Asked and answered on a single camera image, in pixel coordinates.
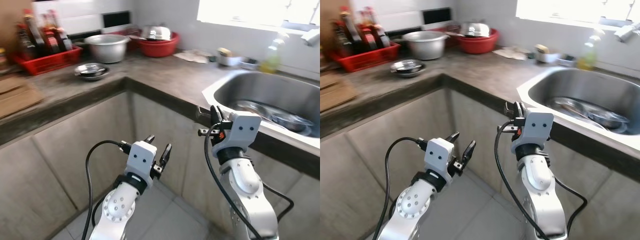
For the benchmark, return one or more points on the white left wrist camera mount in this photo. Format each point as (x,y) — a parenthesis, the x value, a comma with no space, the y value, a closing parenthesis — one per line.
(140,157)
(437,155)

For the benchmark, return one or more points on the tall dark soy sauce bottle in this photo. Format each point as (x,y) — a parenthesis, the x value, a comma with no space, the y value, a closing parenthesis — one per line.
(35,32)
(351,30)

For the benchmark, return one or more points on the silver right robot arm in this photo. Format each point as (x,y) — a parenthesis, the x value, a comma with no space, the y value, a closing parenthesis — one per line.
(537,180)
(247,180)

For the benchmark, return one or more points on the steel plate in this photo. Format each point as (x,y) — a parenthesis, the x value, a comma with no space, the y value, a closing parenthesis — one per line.
(250,109)
(565,105)

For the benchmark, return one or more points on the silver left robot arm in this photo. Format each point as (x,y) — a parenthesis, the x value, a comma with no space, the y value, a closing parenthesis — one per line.
(412,207)
(117,210)

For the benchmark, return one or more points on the red label sauce bottle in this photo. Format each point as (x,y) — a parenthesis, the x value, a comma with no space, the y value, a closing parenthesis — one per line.
(367,39)
(50,42)

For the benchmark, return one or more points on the domed steel lid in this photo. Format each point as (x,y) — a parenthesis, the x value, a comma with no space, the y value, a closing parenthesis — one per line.
(475,30)
(156,33)

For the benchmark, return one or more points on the large aluminium pot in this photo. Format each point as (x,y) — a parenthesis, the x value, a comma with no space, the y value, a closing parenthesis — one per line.
(107,50)
(425,46)

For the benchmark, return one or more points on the white bowl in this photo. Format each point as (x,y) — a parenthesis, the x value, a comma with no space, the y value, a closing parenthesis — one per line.
(230,61)
(547,57)

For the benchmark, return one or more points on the yellow sponge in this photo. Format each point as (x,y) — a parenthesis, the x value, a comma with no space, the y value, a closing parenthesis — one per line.
(542,48)
(224,51)

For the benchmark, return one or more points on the small soap dish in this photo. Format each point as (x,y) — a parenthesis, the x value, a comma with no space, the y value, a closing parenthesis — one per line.
(250,64)
(566,60)

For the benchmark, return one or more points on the small steel bowl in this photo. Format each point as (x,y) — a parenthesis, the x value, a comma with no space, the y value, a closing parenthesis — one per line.
(292,122)
(607,119)

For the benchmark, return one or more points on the amber bottle red cap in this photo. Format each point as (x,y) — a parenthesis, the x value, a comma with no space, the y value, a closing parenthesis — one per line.
(363,19)
(46,22)

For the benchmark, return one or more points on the shallow steel dish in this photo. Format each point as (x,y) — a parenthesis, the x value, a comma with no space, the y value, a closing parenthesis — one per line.
(95,77)
(411,74)

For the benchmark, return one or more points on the yellow dish soap bottle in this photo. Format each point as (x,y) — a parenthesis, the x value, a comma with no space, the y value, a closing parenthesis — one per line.
(272,60)
(589,56)

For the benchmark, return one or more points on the dark bottle red cap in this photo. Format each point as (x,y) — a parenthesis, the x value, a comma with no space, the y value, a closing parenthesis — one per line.
(379,29)
(62,32)

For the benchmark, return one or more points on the beige cloth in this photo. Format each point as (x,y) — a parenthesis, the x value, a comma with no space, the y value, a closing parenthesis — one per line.
(192,56)
(511,53)

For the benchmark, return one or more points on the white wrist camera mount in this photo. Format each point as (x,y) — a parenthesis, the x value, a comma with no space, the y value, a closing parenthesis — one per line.
(437,155)
(242,127)
(140,157)
(537,125)

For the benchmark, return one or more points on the bright window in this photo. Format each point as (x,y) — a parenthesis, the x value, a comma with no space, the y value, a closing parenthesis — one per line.
(560,10)
(240,12)

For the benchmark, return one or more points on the steel double sink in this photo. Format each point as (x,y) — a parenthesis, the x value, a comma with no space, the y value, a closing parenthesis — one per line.
(555,82)
(235,85)

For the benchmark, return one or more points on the large corrugated cardboard sheet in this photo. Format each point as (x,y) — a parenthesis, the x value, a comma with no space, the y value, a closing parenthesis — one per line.
(20,102)
(335,97)

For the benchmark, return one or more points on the small corrugated cardboard sheet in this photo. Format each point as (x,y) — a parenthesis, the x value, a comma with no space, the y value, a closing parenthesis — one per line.
(327,80)
(10,85)

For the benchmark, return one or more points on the red plastic basin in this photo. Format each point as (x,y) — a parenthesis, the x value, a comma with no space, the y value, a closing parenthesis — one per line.
(477,46)
(160,49)

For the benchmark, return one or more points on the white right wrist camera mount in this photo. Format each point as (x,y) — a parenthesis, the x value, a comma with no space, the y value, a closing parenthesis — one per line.
(242,127)
(537,125)

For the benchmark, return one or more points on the brown cardboard wall sheet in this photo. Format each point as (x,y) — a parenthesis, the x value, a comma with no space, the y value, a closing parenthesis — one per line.
(10,20)
(327,15)

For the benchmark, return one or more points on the grey kitchen base cabinet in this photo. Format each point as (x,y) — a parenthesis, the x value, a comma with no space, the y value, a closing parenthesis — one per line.
(60,170)
(360,165)

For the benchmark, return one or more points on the clear bottle black spout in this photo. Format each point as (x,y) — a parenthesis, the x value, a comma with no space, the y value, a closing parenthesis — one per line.
(341,42)
(25,45)

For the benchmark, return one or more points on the red plastic bottle basket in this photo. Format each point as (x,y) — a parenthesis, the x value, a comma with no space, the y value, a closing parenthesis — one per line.
(367,59)
(50,62)

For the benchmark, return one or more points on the grey gooseneck faucet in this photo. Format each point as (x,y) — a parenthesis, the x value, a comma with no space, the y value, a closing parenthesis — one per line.
(627,32)
(311,37)

